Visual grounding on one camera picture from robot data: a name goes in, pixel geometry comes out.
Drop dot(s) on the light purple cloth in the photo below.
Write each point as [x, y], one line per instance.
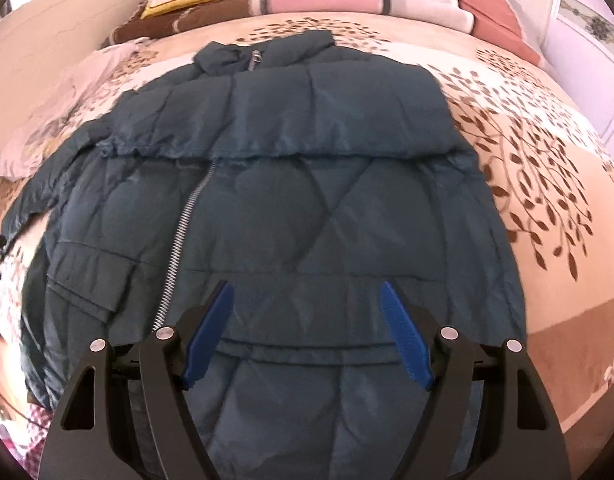
[62, 105]

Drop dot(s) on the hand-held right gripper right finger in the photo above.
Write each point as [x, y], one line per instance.
[404, 335]

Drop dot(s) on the terracotta pink pillow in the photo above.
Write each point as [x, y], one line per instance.
[492, 5]

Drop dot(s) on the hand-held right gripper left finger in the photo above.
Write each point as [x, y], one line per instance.
[212, 335]

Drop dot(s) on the beige leaf-patterned blanket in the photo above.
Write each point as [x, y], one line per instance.
[537, 240]

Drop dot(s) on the person's pink plaid clothing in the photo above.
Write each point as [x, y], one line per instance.
[32, 430]

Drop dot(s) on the white ornamented wardrobe door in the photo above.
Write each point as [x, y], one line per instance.
[587, 60]

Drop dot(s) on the dark teal puffer jacket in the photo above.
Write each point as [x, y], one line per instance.
[297, 200]

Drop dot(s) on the brown striped blanket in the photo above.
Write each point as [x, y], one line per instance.
[137, 30]

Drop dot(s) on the beige padded headboard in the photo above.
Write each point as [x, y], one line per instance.
[47, 35]

